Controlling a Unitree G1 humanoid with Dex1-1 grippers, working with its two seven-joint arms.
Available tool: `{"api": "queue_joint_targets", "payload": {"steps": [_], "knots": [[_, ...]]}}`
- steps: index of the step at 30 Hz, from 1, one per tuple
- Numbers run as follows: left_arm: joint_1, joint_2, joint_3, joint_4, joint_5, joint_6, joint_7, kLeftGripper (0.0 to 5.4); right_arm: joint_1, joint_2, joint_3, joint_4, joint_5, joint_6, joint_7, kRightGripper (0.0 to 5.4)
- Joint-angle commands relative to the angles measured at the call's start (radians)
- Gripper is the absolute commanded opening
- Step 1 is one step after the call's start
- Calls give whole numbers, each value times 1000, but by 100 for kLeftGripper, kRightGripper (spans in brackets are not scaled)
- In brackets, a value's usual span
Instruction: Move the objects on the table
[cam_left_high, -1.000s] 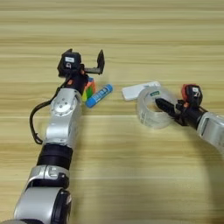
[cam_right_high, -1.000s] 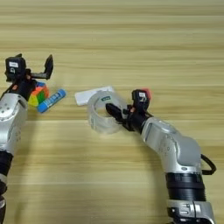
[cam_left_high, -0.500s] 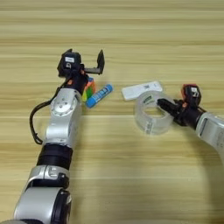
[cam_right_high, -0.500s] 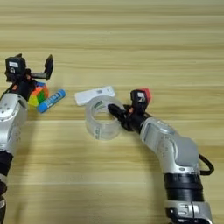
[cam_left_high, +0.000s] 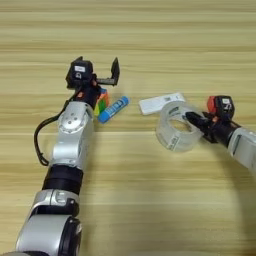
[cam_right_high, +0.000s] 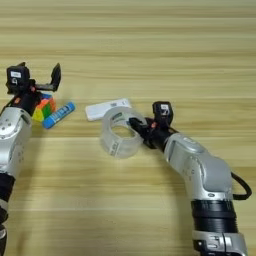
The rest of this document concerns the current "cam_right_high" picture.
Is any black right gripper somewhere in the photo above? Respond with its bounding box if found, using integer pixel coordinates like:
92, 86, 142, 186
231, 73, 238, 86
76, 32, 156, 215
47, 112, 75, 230
128, 116, 177, 152

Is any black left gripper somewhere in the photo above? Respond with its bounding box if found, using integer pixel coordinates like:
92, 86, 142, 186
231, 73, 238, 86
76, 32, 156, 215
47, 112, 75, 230
7, 61, 62, 115

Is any clear tape roll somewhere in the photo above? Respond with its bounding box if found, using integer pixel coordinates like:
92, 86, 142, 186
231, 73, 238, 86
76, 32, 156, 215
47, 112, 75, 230
99, 106, 148, 159

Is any blue glue stick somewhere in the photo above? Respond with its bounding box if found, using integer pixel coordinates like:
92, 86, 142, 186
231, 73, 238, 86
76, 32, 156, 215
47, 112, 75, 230
42, 101, 76, 130

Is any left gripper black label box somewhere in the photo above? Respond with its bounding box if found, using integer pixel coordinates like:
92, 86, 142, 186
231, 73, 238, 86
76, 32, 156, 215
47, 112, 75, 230
5, 65, 32, 95

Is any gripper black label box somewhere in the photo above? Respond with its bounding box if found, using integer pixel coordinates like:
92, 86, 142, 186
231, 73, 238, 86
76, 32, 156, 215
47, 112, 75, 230
5, 65, 32, 95
152, 101, 174, 127

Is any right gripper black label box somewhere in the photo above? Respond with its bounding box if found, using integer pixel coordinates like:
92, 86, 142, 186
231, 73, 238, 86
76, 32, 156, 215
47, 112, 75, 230
152, 101, 174, 127

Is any multicolour puzzle cube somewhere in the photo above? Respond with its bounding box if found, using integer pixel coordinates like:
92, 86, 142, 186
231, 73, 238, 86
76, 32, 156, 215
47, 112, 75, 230
31, 93, 57, 123

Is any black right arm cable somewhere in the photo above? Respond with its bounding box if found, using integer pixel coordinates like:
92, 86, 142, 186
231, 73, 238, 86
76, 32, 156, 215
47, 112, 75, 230
230, 171, 253, 201

